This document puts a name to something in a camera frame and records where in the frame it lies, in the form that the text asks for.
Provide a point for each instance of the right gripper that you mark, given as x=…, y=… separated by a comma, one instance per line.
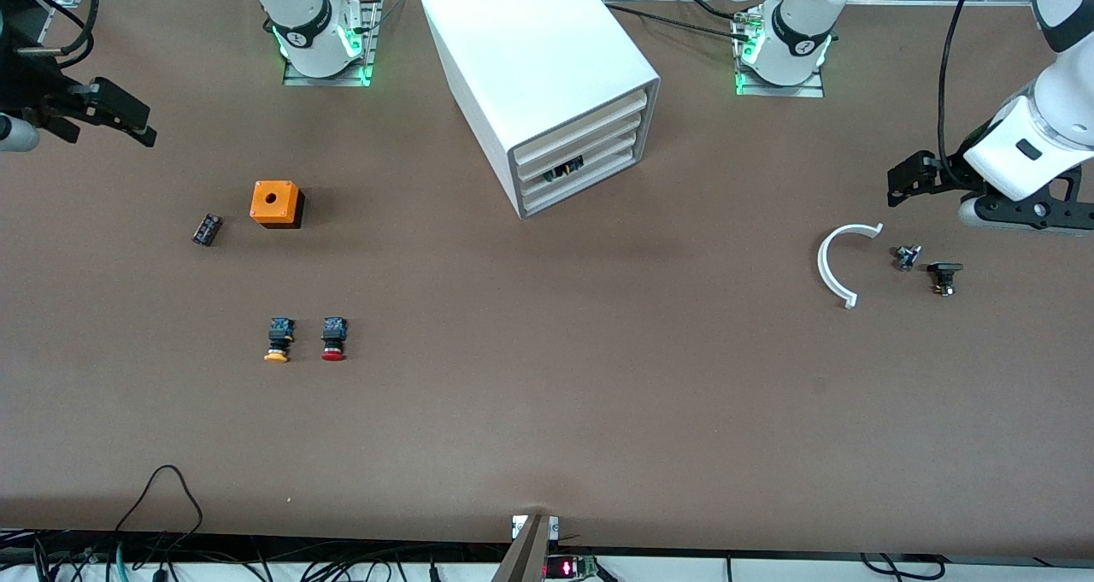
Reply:
x=36, y=93

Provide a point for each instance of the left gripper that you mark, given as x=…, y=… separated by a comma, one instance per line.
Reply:
x=950, y=173

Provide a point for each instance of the white drawer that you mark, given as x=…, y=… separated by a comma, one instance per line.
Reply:
x=611, y=153

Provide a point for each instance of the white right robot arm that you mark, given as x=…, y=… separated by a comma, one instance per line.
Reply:
x=299, y=1

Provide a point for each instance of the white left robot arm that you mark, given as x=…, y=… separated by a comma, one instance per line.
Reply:
x=803, y=18

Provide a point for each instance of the yellow push button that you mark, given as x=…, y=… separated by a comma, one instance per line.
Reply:
x=279, y=334

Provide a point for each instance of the red push button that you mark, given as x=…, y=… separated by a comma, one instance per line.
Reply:
x=333, y=334

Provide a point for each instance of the white drawer cabinet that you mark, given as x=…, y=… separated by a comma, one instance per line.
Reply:
x=530, y=44

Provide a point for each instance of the small grey metal part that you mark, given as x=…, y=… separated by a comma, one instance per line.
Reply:
x=908, y=257

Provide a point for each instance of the white curved plastic arc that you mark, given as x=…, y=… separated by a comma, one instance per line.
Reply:
x=822, y=266

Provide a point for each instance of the small black terminal block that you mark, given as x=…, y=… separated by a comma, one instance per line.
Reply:
x=207, y=229

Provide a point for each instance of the orange box with hole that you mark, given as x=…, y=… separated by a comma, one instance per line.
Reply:
x=273, y=202

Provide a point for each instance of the small device with red light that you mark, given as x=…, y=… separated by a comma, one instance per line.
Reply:
x=564, y=567

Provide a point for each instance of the small black switch part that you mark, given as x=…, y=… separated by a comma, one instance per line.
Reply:
x=944, y=268

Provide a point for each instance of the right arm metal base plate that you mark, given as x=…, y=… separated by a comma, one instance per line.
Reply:
x=369, y=35

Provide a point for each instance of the camera mount post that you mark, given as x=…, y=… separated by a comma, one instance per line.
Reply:
x=526, y=556

